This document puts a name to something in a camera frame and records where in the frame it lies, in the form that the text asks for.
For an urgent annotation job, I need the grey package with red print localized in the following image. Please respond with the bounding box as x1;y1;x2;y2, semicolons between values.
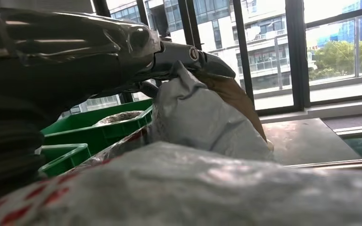
0;61;362;226

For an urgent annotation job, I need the green crate with wrapped coils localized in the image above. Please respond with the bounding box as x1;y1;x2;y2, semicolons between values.
40;98;154;156

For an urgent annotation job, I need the green crate with courier bag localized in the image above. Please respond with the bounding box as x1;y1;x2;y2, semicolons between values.
38;143;91;179

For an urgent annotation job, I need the steel scale tray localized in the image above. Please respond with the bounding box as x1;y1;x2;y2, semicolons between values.
285;157;362;171

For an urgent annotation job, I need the plastic-wrapped black cable coil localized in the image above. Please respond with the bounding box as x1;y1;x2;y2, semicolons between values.
93;110;144;127

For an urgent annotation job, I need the black window frame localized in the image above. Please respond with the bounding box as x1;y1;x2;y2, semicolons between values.
92;0;362;117

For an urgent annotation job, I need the aluminium conveyor frame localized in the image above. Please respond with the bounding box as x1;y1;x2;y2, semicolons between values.
333;124;362;140

